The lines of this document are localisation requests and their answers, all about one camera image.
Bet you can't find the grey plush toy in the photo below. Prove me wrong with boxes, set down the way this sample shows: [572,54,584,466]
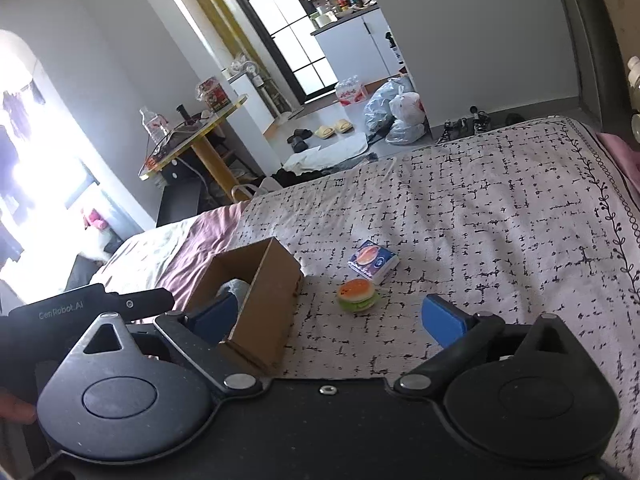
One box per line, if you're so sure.
[215,278,250,312]

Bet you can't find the brown cardboard box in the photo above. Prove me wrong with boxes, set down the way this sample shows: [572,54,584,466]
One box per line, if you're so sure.
[184,237,304,376]

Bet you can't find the pink satin sheet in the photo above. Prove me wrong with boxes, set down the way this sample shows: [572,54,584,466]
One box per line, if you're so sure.
[89,200,252,302]

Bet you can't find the burger squishy toy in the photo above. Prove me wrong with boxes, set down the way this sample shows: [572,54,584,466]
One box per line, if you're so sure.
[337,278,378,313]

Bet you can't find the blue tissue packet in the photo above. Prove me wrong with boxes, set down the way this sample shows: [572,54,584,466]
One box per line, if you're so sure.
[348,240,399,285]

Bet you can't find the patterned white bedspread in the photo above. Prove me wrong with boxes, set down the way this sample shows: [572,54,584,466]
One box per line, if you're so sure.
[232,116,639,479]

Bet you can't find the round yellow edged table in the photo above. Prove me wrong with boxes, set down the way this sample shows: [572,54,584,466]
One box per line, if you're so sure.
[139,93,247,202]

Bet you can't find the white floor mat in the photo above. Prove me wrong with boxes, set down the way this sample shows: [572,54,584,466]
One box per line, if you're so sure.
[283,132,369,174]

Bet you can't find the white plastic bag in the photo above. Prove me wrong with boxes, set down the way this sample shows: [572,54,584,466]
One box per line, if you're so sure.
[385,92,426,145]

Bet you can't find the black slippers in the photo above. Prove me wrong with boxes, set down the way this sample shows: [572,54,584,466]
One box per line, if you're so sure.
[286,128,314,153]

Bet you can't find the yellow slipper left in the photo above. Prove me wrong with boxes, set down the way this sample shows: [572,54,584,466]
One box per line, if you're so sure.
[314,126,335,140]

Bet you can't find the yellow slipper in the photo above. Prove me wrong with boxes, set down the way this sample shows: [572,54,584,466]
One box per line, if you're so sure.
[314,126,335,140]
[333,119,354,133]

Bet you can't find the grey garbage bag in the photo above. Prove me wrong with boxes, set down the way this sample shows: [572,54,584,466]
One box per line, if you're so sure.
[363,78,405,136]

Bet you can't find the yellow slipper right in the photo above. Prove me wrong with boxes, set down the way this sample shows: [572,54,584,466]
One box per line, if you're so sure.
[333,119,354,133]

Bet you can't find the pink pillow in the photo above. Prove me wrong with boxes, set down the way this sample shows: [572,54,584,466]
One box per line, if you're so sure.
[598,133,640,193]

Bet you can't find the red snack box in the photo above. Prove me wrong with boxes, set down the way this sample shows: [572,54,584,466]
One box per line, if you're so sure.
[195,77,230,112]

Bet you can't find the bottled water pack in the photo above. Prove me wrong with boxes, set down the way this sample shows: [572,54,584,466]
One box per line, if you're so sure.
[334,76,369,107]

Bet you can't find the white kitchen cabinet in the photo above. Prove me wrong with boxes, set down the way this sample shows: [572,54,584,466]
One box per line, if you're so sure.
[311,6,400,84]

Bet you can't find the clear plastic bottle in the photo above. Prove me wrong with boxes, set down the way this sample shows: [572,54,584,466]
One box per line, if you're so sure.
[627,55,640,142]

